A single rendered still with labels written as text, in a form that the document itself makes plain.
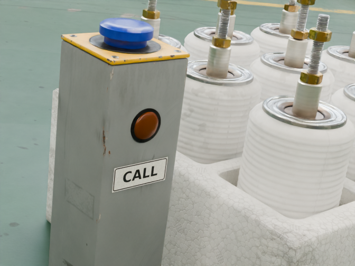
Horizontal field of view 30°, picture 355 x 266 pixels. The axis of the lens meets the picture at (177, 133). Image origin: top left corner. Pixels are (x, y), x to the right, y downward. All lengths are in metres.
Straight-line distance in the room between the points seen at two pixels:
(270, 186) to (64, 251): 0.18
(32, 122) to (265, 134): 0.67
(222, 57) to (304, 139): 0.15
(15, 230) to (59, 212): 0.31
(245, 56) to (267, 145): 0.25
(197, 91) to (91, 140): 0.18
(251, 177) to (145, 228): 0.12
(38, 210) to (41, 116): 0.34
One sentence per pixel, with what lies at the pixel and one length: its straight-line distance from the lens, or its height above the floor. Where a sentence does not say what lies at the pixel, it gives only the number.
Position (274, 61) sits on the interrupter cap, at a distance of 0.75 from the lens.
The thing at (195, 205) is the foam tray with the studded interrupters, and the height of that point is 0.16.
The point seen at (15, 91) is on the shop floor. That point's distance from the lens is 1.33.
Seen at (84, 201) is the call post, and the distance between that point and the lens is 0.51.
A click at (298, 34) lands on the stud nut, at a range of 0.75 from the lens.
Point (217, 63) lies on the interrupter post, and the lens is 0.66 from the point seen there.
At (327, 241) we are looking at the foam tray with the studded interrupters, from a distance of 0.57.
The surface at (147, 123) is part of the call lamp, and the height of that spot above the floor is 0.26.
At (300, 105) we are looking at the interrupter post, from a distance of 0.59.
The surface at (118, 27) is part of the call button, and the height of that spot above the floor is 0.33.
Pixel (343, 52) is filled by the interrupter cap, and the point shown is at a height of 0.25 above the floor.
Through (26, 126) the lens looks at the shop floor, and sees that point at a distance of 1.16.
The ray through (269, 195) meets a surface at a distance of 0.59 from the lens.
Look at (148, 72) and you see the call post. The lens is 0.47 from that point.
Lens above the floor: 0.44
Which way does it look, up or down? 22 degrees down
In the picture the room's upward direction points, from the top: 7 degrees clockwise
